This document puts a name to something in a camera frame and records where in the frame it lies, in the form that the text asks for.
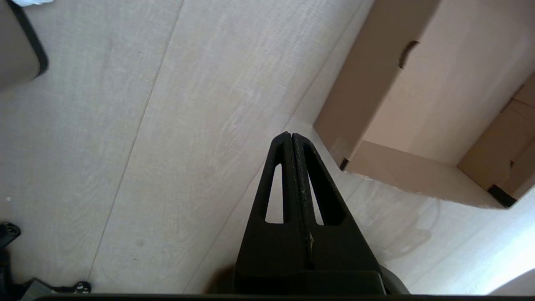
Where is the brown cardboard shoe box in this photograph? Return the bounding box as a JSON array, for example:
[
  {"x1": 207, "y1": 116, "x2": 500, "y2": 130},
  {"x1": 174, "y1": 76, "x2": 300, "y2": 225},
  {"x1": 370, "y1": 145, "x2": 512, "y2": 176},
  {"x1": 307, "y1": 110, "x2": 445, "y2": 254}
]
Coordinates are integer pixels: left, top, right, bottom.
[{"x1": 313, "y1": 0, "x2": 535, "y2": 209}]

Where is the brown plastic trash bin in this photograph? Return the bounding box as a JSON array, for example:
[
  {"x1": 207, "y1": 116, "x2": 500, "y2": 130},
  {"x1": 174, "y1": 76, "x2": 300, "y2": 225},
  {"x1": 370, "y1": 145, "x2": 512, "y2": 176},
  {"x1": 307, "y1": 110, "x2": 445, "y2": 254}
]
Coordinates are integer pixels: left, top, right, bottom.
[{"x1": 0, "y1": 0, "x2": 48, "y2": 88}]

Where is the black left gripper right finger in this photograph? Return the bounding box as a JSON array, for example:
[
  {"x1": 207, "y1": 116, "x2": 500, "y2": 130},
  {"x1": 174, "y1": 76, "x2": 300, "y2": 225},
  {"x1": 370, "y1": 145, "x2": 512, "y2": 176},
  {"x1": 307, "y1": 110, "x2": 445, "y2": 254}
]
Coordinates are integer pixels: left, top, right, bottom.
[{"x1": 293, "y1": 133, "x2": 382, "y2": 271}]

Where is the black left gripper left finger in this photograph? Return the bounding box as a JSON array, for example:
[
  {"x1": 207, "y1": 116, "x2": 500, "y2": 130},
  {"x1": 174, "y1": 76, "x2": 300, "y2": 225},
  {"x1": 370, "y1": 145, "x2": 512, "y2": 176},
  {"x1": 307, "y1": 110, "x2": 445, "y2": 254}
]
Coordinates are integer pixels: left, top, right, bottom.
[{"x1": 234, "y1": 132, "x2": 308, "y2": 271}]

